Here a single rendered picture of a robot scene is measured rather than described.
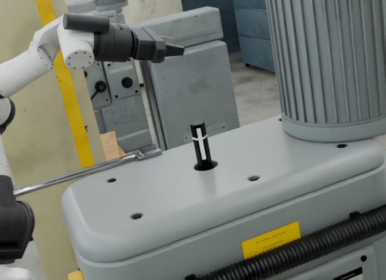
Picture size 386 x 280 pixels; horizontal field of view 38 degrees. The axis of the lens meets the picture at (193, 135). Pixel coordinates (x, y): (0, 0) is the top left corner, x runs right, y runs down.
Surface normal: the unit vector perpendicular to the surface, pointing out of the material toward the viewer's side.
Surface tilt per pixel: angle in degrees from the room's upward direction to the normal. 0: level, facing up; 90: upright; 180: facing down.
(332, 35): 90
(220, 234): 90
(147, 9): 90
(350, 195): 90
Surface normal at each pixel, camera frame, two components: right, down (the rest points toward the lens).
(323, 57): -0.44, 0.38
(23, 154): 0.36, 0.26
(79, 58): 0.30, 0.79
